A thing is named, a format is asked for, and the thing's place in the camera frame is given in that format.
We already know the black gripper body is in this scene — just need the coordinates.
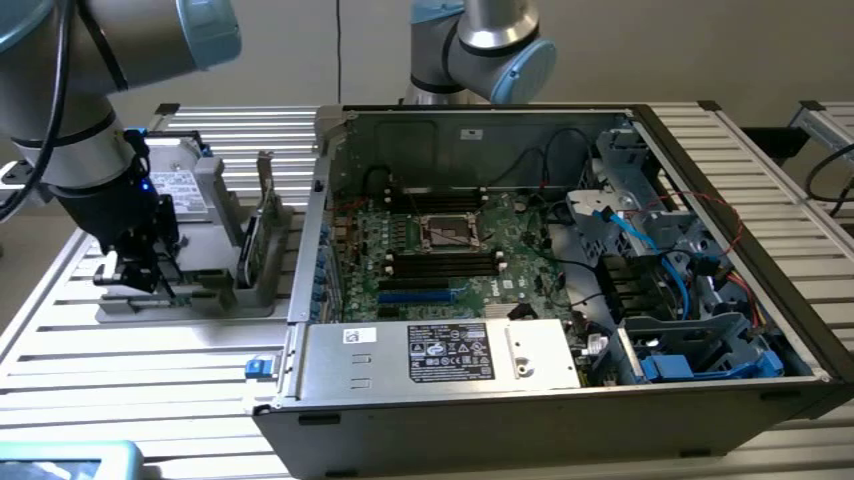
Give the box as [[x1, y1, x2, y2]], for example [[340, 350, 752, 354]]
[[52, 185, 180, 296]]

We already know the black RAM slot bank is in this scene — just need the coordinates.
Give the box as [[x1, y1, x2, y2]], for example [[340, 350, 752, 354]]
[[381, 249, 503, 277], [384, 185, 490, 214]]

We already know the silver hard disk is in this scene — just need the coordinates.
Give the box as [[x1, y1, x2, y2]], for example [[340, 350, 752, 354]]
[[140, 131, 209, 217]]

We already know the grey parts rack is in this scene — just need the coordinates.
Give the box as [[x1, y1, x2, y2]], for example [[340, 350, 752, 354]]
[[95, 130, 296, 324]]

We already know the blue case side latch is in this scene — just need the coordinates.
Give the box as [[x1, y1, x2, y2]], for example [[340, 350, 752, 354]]
[[243, 354, 277, 380]]

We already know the black expansion slot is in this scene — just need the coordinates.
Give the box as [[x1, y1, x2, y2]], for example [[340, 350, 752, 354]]
[[377, 278, 451, 292]]

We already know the teal edged tablet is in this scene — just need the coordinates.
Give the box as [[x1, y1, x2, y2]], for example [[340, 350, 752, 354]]
[[0, 439, 145, 480]]

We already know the blue expansion slot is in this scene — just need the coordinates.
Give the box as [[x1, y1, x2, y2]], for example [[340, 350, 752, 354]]
[[376, 290, 451, 305]]

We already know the CPU socket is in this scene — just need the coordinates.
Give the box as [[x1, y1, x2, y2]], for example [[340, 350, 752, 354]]
[[408, 213, 487, 252]]

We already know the silver power supply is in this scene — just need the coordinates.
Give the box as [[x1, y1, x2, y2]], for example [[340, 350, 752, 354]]
[[291, 318, 583, 402]]

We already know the green motherboard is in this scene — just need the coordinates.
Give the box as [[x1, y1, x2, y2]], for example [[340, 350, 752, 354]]
[[320, 192, 576, 324]]

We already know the black open PC case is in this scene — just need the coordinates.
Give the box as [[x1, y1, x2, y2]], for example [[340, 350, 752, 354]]
[[251, 102, 854, 480]]

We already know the grey metal disk bay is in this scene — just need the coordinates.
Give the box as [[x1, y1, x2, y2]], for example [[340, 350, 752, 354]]
[[564, 126, 676, 257]]

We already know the black finned air shroud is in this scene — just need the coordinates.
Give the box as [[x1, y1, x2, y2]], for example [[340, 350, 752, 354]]
[[595, 253, 670, 322]]

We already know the blue plastic drive latch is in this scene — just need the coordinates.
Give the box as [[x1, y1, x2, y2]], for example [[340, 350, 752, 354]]
[[634, 348, 783, 385]]

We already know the black box between tables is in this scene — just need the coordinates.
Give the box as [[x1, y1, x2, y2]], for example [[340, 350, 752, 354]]
[[738, 126, 803, 160]]

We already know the metal slat side table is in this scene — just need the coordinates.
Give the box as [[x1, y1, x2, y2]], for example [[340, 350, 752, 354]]
[[788, 99, 854, 166]]

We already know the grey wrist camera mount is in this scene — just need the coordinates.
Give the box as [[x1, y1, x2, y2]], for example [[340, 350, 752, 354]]
[[0, 159, 56, 207]]

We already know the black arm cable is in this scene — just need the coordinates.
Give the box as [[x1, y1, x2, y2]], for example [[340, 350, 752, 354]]
[[0, 0, 76, 221]]

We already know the graphics card with metal bracket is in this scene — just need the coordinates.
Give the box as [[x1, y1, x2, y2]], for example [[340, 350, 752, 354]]
[[235, 149, 284, 292]]

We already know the black hanging wall cable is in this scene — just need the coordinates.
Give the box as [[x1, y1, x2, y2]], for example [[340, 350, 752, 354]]
[[335, 0, 344, 105]]

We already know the black looped wire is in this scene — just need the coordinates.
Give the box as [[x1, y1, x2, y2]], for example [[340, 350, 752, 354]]
[[491, 127, 596, 190]]

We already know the light blue flat wire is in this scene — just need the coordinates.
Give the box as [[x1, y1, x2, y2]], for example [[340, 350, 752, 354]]
[[599, 208, 670, 251]]

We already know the blue round wire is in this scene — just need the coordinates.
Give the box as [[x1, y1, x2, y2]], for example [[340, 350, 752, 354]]
[[658, 249, 710, 321]]

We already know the red thin wire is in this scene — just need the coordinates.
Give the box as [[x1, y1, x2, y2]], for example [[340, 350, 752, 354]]
[[632, 188, 746, 258]]

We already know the black looped table cable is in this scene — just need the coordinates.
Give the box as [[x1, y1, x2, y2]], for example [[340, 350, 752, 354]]
[[802, 141, 854, 219]]

